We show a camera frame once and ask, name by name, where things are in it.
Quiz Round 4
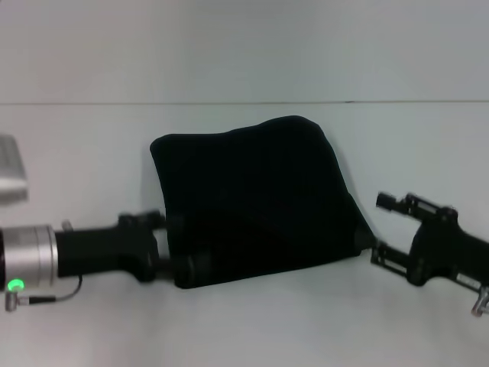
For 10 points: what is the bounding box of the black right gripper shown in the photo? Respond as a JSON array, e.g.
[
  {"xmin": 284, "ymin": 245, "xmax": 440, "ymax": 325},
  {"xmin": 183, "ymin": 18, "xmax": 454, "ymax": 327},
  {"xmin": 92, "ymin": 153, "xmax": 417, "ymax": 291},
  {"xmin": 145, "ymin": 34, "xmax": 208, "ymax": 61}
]
[{"xmin": 355, "ymin": 192, "xmax": 489, "ymax": 288}]

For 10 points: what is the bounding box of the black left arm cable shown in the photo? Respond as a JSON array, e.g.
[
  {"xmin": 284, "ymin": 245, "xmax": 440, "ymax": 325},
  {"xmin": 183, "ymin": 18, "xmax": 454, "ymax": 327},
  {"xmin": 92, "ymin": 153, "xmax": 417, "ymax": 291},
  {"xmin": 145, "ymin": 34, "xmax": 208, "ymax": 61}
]
[{"xmin": 4, "ymin": 274, "xmax": 84, "ymax": 312}]

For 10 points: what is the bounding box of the black shirt with FREE print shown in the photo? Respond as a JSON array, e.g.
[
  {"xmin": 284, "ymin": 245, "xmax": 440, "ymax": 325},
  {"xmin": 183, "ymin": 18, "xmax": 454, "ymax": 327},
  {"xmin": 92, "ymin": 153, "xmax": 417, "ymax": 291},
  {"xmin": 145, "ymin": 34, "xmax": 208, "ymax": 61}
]
[{"xmin": 149, "ymin": 114, "xmax": 374, "ymax": 291}]

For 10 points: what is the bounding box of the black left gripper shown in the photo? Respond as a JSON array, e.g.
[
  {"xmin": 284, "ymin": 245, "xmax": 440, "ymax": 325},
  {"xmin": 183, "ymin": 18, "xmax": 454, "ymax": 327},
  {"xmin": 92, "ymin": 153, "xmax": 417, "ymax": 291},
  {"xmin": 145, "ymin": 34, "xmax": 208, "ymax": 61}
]
[{"xmin": 55, "ymin": 209, "xmax": 210, "ymax": 284}]

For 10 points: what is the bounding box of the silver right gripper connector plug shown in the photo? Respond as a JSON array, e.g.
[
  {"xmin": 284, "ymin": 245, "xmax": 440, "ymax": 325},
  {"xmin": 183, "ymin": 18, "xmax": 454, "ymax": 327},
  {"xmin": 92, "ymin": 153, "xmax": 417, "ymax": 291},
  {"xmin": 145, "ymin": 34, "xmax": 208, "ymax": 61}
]
[{"xmin": 470, "ymin": 287, "xmax": 489, "ymax": 317}]

